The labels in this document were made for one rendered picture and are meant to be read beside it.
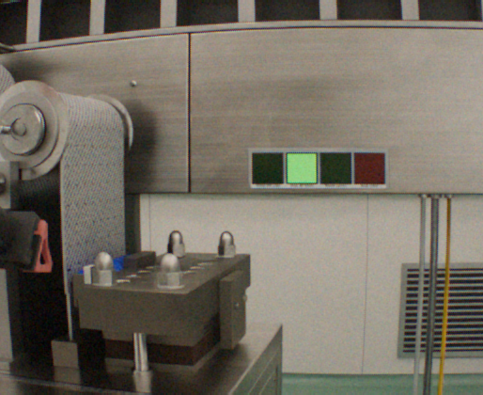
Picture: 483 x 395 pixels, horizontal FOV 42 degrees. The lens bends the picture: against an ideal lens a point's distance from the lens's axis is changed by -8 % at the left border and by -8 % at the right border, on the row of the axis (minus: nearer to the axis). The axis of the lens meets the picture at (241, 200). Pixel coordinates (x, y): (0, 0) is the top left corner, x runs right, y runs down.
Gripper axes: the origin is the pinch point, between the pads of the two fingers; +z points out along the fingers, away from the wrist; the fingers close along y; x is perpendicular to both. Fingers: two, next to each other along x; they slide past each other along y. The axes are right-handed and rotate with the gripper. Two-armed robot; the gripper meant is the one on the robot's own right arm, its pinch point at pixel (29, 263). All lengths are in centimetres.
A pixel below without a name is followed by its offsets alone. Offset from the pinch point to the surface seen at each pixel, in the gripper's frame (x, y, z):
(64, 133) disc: 19.9, 0.9, -0.6
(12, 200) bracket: 10.4, -6.8, 2.0
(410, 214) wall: 128, 57, 244
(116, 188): 23.0, 0.5, 21.8
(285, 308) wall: 85, -9, 270
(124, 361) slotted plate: -7.7, 8.5, 18.0
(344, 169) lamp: 31, 38, 30
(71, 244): 7.4, 0.5, 10.0
